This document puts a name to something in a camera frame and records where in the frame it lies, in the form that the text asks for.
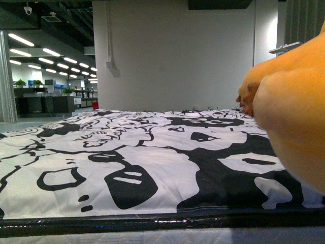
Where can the orange plush toy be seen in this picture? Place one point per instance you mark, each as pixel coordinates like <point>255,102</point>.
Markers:
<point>285,95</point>

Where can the black and white patterned bedsheet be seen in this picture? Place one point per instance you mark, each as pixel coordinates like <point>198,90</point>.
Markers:
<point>108,162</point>

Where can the dark office counter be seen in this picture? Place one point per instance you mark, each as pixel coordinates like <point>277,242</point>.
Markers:
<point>35,102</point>

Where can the white desk lamp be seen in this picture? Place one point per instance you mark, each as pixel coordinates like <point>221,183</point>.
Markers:
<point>286,47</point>

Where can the white quilted mattress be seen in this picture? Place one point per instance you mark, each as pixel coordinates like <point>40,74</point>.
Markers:
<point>214,235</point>

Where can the white security camera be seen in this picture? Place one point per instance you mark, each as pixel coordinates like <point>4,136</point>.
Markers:
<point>28,10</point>

